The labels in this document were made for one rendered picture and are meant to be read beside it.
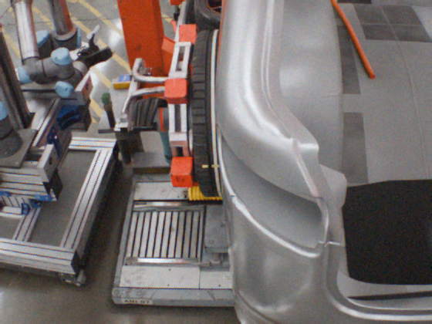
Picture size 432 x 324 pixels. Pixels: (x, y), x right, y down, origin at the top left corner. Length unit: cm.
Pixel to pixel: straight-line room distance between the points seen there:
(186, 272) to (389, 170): 117
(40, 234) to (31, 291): 31
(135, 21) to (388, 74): 113
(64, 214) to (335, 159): 153
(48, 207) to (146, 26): 107
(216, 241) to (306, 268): 146
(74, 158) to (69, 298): 81
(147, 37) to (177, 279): 113
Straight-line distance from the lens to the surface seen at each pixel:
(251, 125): 98
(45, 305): 280
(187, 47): 209
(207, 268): 258
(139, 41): 254
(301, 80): 171
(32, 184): 239
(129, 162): 216
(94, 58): 223
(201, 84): 188
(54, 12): 239
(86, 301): 275
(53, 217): 284
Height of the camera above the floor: 228
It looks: 46 degrees down
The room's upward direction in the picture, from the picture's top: 6 degrees counter-clockwise
